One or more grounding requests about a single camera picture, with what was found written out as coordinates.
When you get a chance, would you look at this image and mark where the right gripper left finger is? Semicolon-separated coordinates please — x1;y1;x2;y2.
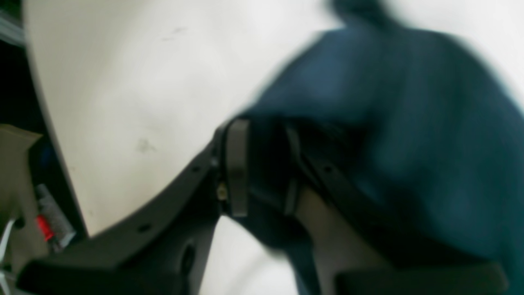
16;119;250;295

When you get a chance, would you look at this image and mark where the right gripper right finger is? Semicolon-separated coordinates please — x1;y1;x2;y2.
284;126;509;295

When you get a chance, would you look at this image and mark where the dark teal T-shirt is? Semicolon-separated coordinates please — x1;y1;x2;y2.
237;0;523;295

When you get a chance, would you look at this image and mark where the red and white tool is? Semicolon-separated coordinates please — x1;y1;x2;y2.
34;184;77;252

